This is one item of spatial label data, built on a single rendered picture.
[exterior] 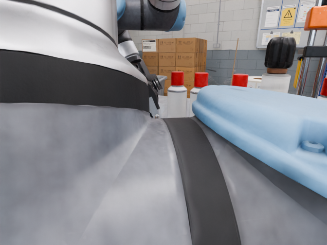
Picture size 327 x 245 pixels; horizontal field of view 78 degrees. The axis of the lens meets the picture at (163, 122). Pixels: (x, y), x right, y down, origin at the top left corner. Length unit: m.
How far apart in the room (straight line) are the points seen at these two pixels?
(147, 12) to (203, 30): 4.80
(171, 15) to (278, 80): 0.40
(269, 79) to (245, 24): 4.34
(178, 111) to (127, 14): 0.26
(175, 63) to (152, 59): 0.50
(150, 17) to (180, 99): 0.20
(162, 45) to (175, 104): 3.52
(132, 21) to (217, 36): 4.66
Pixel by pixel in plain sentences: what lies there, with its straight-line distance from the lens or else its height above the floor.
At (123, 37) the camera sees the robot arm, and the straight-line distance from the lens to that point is 0.61.
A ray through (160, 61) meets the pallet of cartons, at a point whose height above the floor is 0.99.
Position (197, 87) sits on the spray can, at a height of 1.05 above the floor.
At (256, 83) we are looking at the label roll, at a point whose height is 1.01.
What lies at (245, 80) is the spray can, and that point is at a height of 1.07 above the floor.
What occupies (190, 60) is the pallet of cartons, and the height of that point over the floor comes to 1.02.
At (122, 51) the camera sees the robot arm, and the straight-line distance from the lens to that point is 0.60.
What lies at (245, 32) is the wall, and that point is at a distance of 5.04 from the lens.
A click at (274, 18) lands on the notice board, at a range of 4.86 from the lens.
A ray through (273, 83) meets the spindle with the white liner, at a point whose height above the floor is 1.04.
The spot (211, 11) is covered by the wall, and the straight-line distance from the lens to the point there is 5.31.
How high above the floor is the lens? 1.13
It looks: 19 degrees down
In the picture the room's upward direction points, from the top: straight up
